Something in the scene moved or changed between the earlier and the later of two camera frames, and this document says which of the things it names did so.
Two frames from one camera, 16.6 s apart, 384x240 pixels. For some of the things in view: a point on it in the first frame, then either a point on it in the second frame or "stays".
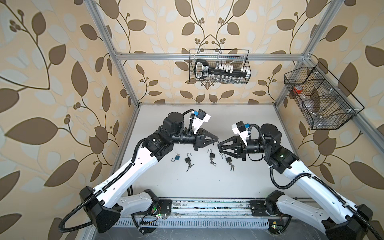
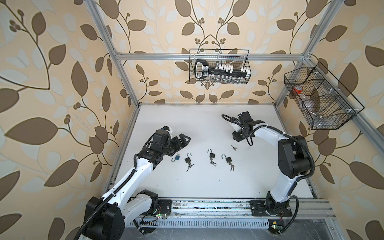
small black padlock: (228, 159) stays
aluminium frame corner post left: (107, 35) stays
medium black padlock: (212, 155) stays
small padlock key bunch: (232, 166) stays
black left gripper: (199, 138) → (178, 145)
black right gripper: (239, 150) → (237, 138)
